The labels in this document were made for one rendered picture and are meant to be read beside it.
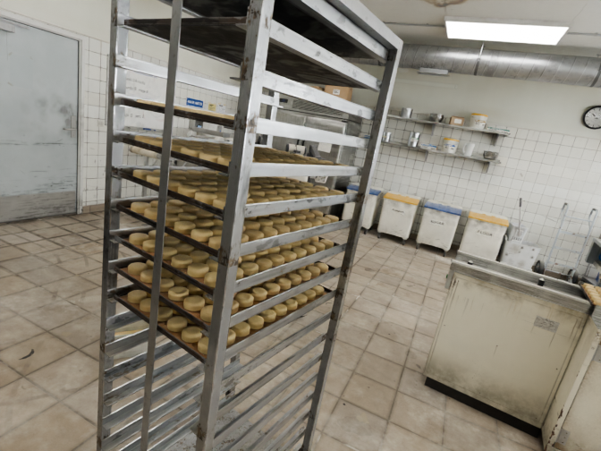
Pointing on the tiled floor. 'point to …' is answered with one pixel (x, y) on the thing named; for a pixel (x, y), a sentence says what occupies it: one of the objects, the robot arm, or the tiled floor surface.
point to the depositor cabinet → (578, 398)
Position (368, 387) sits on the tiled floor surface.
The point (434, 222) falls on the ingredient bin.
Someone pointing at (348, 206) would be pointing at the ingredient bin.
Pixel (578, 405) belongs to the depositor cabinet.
